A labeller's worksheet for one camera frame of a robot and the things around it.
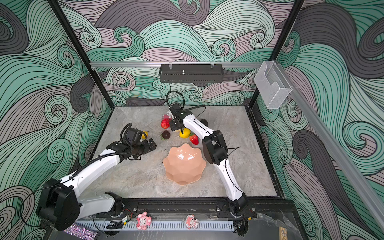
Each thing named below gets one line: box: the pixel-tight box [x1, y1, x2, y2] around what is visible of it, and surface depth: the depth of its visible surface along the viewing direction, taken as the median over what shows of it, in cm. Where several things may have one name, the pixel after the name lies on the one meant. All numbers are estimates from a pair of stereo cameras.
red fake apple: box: [161, 118, 171, 129], surface depth 106 cm
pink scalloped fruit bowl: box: [163, 143, 207, 185], surface depth 90 cm
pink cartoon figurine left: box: [136, 211, 152, 231], surface depth 69 cm
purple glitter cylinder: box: [63, 223, 99, 240], surface depth 66 cm
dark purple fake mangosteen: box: [161, 130, 171, 140], surface depth 101 cm
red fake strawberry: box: [189, 133, 199, 145], surface depth 100 cm
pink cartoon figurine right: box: [185, 214, 199, 230], surface depth 69 cm
